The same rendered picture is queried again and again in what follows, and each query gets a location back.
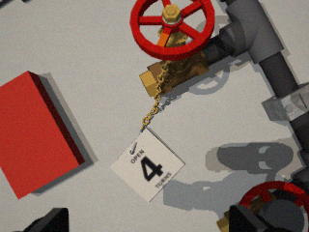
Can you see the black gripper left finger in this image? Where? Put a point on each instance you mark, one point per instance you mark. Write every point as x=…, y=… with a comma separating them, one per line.
x=57, y=220

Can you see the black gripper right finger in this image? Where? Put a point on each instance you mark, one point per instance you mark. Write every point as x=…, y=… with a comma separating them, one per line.
x=242, y=220

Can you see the grey cylinder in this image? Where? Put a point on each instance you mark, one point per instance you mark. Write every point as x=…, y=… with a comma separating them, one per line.
x=283, y=213

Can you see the red rectangular block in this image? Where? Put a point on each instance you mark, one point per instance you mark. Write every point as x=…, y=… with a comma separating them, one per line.
x=35, y=145

